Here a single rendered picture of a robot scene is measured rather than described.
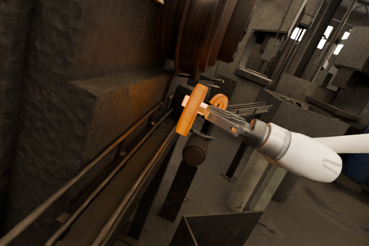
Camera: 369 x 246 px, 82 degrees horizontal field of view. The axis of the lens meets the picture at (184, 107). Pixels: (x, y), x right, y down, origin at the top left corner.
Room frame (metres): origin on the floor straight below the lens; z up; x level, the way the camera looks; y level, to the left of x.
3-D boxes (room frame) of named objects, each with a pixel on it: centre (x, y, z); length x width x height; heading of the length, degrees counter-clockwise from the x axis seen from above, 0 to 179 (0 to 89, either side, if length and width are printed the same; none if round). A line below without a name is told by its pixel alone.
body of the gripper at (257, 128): (0.57, -0.18, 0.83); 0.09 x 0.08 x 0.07; 84
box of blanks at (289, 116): (3.10, -1.51, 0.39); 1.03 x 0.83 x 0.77; 99
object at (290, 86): (4.68, -2.22, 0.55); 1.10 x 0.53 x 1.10; 14
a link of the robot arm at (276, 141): (0.56, -0.25, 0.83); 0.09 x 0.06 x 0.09; 174
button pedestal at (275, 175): (1.39, -0.78, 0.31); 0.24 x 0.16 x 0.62; 174
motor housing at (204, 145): (1.10, -0.14, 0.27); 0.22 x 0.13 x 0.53; 174
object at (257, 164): (1.37, -0.61, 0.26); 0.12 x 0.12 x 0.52
